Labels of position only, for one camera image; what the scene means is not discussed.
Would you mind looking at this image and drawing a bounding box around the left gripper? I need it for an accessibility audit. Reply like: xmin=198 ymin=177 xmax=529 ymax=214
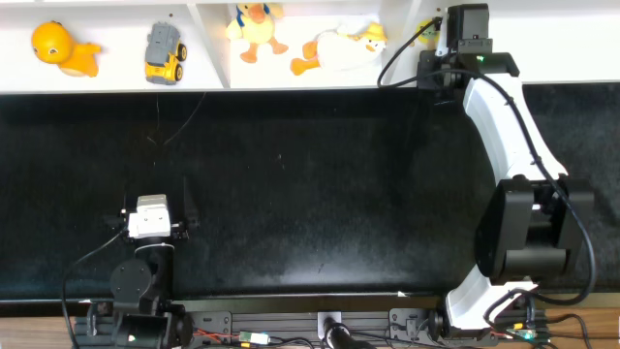
xmin=104 ymin=174 xmax=201 ymax=242

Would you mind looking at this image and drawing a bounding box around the yellow rubber duck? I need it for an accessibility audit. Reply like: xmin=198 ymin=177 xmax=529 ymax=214
xmin=31 ymin=19 xmax=104 ymax=79

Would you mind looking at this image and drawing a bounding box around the yellow rattle drum toy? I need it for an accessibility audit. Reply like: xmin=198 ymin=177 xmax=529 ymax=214
xmin=413 ymin=17 xmax=441 ymax=48

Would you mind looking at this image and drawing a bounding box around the white shelf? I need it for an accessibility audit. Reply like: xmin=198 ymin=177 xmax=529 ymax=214
xmin=0 ymin=0 xmax=620 ymax=96

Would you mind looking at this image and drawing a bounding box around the grey and yellow toy truck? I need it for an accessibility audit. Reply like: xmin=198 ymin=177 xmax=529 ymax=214
xmin=143 ymin=20 xmax=189 ymax=86

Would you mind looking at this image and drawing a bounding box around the yellow plush duck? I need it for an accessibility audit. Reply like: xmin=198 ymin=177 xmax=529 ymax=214
xmin=225 ymin=2 xmax=291 ymax=65

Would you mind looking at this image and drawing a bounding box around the white plush duck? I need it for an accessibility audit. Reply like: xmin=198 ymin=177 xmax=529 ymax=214
xmin=289 ymin=21 xmax=388 ymax=78

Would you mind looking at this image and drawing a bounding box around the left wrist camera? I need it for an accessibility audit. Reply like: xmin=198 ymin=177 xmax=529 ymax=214
xmin=127 ymin=193 xmax=172 ymax=240

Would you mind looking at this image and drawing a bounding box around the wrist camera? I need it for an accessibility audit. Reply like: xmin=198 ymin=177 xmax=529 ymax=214
xmin=434 ymin=18 xmax=450 ymax=58
xmin=127 ymin=193 xmax=172 ymax=240

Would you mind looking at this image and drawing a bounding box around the black cable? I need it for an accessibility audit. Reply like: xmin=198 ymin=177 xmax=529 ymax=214
xmin=376 ymin=16 xmax=598 ymax=336
xmin=61 ymin=227 xmax=130 ymax=349

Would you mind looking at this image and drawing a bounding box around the mounting rail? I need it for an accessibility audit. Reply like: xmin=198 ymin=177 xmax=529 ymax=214
xmin=72 ymin=302 xmax=592 ymax=349

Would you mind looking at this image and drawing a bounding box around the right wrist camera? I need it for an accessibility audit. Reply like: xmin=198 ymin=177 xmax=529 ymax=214
xmin=434 ymin=18 xmax=450 ymax=58

